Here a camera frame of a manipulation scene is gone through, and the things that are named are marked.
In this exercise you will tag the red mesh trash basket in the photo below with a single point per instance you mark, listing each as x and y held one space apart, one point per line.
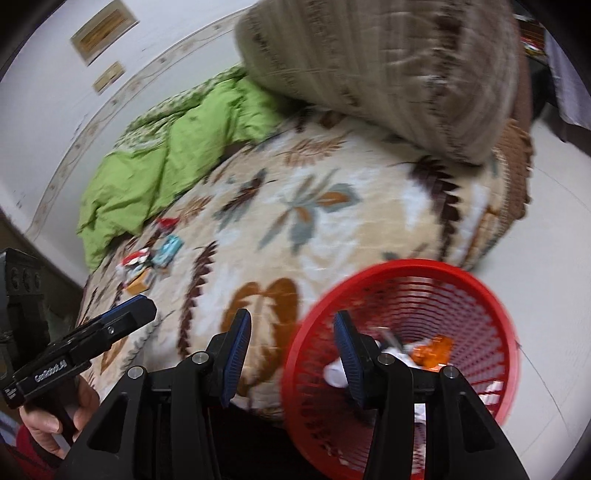
396 420

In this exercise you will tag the orange snack wrapper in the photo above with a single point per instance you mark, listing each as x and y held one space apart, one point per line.
435 354

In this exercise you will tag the striped beige bolster pillow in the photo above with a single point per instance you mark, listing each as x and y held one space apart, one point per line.
440 74

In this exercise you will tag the red white torn wrapper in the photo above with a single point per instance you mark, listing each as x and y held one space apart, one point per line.
134 259

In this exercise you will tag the red purple candy wrapper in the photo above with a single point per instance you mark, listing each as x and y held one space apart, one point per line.
167 224

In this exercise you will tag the orange ointment box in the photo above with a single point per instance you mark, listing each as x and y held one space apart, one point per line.
141 283

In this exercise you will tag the teal tissue pack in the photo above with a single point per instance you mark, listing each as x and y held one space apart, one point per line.
167 251

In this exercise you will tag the table with lavender cloth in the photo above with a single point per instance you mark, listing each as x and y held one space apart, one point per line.
572 96

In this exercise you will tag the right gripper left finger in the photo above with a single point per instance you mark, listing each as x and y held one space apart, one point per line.
160 425

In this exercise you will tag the wall light switches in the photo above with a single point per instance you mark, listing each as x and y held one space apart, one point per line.
108 77

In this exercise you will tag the leaf pattern bed blanket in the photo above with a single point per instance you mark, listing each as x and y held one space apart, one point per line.
277 225

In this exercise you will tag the green quilt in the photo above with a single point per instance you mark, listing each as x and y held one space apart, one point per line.
167 150

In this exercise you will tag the white spray bottle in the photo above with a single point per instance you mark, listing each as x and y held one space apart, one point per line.
334 374

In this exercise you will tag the person's left hand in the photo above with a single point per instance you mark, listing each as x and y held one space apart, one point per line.
44 426

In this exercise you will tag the framed wall picture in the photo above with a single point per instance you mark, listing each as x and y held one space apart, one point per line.
102 30

